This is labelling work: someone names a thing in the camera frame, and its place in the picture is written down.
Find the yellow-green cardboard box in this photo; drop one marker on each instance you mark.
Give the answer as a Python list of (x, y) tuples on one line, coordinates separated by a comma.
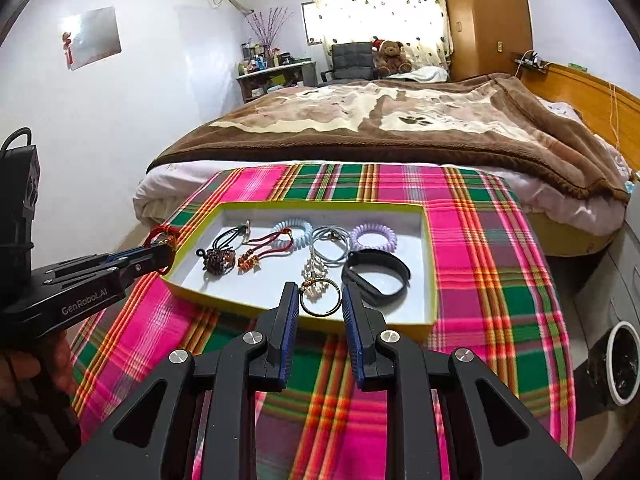
[(415, 260)]

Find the red hanging ornament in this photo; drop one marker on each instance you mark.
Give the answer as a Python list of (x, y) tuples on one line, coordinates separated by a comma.
[(67, 42)]

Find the white rimmed trash bin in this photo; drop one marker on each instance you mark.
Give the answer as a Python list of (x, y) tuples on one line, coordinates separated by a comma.
[(617, 330)]

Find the wooden headboard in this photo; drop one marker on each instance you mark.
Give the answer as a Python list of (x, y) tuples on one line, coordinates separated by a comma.
[(575, 90)]

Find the dried flower branches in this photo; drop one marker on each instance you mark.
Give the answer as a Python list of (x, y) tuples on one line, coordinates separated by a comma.
[(270, 30)]

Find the black wristband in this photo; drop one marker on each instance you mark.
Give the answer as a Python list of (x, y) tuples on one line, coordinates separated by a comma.
[(382, 255)]

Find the white pillow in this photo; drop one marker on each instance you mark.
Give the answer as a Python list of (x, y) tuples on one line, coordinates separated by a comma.
[(425, 75)]

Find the group of bottles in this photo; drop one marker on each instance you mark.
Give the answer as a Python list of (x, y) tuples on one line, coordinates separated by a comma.
[(260, 60)]

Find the brown plush blanket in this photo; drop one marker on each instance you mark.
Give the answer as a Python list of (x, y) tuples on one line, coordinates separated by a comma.
[(400, 130)]

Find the person's left hand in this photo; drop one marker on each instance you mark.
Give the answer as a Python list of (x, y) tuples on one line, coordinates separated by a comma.
[(20, 370)]

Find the black office chair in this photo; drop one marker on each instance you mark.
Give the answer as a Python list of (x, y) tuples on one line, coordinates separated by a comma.
[(352, 60)]

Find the wall shelf with power strip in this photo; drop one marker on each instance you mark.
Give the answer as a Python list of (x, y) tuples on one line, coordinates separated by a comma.
[(530, 61)]

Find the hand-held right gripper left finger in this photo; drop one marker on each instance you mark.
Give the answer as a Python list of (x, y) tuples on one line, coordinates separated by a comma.
[(292, 330)]

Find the gold bangle with crystal beads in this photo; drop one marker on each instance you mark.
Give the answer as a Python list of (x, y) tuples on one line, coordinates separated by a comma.
[(320, 287)]

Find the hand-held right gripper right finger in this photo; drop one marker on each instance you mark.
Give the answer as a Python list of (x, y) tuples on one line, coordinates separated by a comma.
[(350, 335)]

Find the brown teddy bear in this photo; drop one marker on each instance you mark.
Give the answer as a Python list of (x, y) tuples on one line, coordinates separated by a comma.
[(392, 57)]

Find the silver wall panel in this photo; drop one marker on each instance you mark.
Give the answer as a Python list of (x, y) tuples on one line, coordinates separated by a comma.
[(95, 35)]

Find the cluttered wooden desk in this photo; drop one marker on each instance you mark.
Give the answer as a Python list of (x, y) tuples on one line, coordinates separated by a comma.
[(280, 67)]

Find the wooden wardrobe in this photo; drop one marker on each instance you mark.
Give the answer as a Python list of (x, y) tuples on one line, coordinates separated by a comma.
[(485, 10)]

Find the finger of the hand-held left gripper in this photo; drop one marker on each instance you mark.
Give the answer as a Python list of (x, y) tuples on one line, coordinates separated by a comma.
[(125, 255), (150, 262)]

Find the pink green plaid cloth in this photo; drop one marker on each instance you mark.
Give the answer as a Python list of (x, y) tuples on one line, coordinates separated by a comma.
[(475, 260)]

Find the patterned cream curtain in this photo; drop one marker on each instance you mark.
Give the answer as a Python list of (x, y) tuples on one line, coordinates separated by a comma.
[(380, 0)]

